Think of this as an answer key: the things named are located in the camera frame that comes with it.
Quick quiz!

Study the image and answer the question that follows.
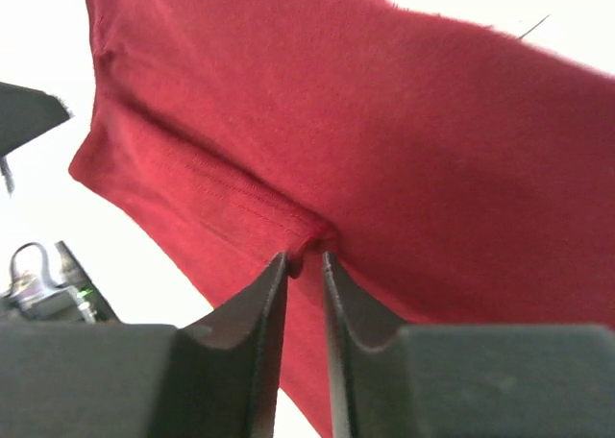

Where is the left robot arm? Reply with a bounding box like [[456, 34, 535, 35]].
[[1, 83, 119, 324]]

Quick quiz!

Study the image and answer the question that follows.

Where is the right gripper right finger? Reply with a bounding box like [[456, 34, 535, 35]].
[[323, 252, 423, 437]]

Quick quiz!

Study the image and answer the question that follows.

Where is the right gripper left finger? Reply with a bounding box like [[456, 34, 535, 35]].
[[162, 254, 288, 437]]

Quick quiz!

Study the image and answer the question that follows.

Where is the dark red t-shirt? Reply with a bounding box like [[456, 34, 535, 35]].
[[69, 0, 614, 437]]

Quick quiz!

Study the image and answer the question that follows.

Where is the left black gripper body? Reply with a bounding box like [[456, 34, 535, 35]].
[[0, 83, 72, 158]]

